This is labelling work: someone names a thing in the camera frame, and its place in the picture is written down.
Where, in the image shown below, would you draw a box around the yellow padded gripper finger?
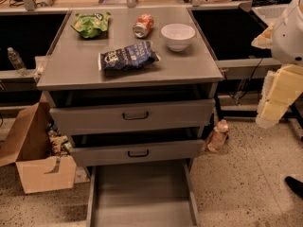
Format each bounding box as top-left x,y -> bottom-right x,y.
256,64 -> 303,129

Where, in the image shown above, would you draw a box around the blue chip bag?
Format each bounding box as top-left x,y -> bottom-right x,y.
98,42 -> 160,70

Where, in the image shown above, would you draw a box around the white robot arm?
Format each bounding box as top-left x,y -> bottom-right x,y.
251,0 -> 303,129

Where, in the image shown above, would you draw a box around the grey drawer cabinet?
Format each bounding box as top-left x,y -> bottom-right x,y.
36,6 -> 224,227

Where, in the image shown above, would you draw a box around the bottom drawer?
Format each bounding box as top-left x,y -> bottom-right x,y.
86,160 -> 200,227

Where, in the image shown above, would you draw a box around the drawer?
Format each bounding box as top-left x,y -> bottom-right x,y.
50,99 -> 214,135
86,160 -> 200,227
71,140 -> 204,166

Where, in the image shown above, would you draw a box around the green chip bag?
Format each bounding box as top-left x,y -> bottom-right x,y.
71,12 -> 111,39

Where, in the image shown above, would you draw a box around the middle drawer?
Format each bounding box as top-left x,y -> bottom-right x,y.
71,140 -> 204,166

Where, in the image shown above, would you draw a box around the top drawer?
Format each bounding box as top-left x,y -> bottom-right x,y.
50,99 -> 214,135

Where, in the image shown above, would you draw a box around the plastic bottle on floor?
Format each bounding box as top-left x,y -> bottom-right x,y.
206,119 -> 229,152

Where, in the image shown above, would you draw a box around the black shoe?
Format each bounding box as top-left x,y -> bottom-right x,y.
285,176 -> 303,199

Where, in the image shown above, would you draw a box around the white bowl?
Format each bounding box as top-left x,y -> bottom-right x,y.
161,24 -> 196,52

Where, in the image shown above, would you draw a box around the orange soda can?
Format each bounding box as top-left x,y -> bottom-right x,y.
133,13 -> 154,38

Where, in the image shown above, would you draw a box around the snack items in box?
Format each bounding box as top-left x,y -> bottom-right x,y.
46,123 -> 72,156

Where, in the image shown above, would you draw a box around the cardboard box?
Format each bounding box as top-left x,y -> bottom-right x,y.
0,97 -> 77,194

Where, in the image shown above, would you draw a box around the clear water bottle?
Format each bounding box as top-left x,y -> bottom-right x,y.
8,47 -> 28,77

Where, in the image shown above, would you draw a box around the black cable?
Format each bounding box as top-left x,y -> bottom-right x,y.
226,58 -> 264,102

